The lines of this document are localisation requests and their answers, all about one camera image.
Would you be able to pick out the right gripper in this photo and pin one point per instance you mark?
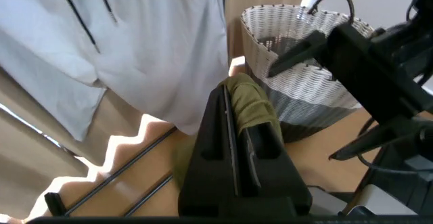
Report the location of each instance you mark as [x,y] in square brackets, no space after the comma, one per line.
[372,68]

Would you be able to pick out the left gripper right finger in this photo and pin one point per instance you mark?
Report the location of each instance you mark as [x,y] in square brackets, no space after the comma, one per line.
[277,186]

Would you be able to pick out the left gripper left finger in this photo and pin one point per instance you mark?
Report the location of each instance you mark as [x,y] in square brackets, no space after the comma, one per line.
[209,176]

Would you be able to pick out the green garment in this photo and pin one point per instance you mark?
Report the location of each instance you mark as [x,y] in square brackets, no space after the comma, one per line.
[250,102]

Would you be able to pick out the pale grey shorts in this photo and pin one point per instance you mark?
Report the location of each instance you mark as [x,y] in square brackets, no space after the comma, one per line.
[152,48]

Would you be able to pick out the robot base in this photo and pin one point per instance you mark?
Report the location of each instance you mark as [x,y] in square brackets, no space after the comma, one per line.
[389,200]

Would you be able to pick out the white laundry basket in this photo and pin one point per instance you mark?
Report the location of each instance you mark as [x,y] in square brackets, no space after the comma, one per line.
[304,95]

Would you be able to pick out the black clothes rack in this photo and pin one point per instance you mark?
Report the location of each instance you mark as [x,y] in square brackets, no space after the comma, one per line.
[118,172]

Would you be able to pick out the beige curtain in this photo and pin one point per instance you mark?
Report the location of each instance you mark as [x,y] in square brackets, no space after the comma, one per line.
[34,170]

